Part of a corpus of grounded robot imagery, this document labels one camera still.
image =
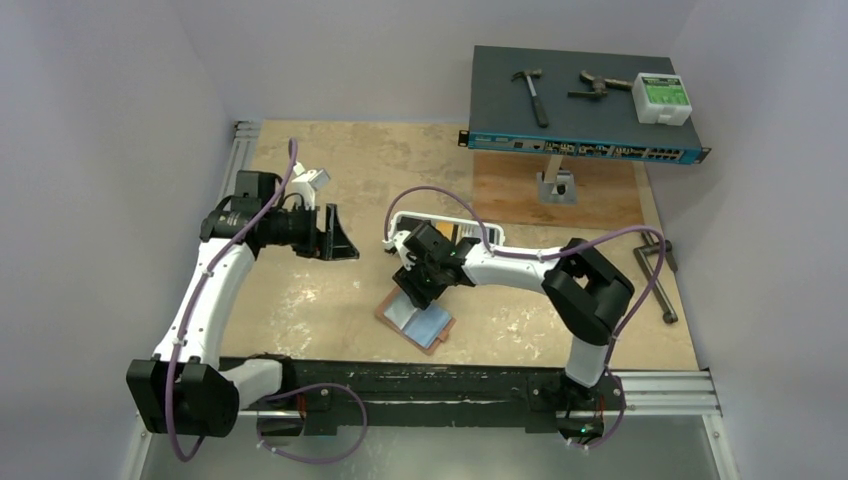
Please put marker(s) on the white plastic basket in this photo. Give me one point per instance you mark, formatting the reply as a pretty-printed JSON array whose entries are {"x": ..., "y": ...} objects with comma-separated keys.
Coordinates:
[{"x": 408, "y": 220}]

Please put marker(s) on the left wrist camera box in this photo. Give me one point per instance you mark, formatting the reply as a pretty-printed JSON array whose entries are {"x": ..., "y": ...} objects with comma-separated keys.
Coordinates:
[{"x": 307, "y": 182}]

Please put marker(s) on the gold magnetic stripe card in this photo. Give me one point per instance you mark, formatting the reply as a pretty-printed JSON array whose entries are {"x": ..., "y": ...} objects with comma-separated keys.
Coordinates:
[{"x": 448, "y": 230}]

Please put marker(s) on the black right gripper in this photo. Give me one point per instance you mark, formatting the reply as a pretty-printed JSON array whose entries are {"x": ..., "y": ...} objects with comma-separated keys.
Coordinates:
[{"x": 416, "y": 285}]

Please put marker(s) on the blue network switch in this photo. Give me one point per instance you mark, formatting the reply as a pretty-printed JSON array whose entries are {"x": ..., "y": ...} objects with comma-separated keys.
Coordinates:
[{"x": 501, "y": 118}]

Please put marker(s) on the white green electrical box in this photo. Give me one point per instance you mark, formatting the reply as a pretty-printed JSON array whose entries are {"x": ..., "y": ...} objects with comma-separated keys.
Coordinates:
[{"x": 661, "y": 99}]

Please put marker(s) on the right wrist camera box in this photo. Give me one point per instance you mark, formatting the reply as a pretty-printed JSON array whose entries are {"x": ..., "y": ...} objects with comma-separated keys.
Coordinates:
[{"x": 395, "y": 245}]

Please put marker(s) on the aluminium frame rails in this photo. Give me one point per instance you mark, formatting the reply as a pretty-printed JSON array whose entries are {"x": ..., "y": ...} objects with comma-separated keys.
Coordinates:
[{"x": 647, "y": 393}]

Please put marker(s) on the small hammer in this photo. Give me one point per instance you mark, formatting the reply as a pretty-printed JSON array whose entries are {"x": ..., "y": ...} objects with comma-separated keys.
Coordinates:
[{"x": 539, "y": 112}]

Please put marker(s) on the plywood board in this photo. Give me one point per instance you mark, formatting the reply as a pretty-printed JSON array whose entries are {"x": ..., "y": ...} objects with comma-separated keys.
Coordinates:
[{"x": 585, "y": 193}]

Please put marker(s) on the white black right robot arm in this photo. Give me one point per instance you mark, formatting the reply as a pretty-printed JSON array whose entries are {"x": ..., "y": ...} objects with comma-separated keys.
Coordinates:
[{"x": 587, "y": 291}]

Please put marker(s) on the tan leather card holder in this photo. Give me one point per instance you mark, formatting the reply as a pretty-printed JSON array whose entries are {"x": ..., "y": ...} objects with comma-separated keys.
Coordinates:
[{"x": 426, "y": 329}]

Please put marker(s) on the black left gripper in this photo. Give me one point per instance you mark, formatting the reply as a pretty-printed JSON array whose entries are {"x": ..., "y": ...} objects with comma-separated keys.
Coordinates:
[{"x": 331, "y": 244}]

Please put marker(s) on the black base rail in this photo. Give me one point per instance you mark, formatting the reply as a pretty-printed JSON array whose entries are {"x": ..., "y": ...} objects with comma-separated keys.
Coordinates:
[{"x": 325, "y": 395}]

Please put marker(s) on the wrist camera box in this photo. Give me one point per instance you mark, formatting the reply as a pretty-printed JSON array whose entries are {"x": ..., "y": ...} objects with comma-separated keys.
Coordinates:
[
  {"x": 307, "y": 182},
  {"x": 395, "y": 245}
]

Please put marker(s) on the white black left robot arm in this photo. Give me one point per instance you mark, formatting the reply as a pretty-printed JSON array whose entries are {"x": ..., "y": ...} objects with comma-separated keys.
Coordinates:
[{"x": 181, "y": 388}]

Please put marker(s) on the grey metal stand bracket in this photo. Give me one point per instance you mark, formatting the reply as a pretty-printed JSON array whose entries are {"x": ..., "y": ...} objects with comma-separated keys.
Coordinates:
[{"x": 555, "y": 184}]

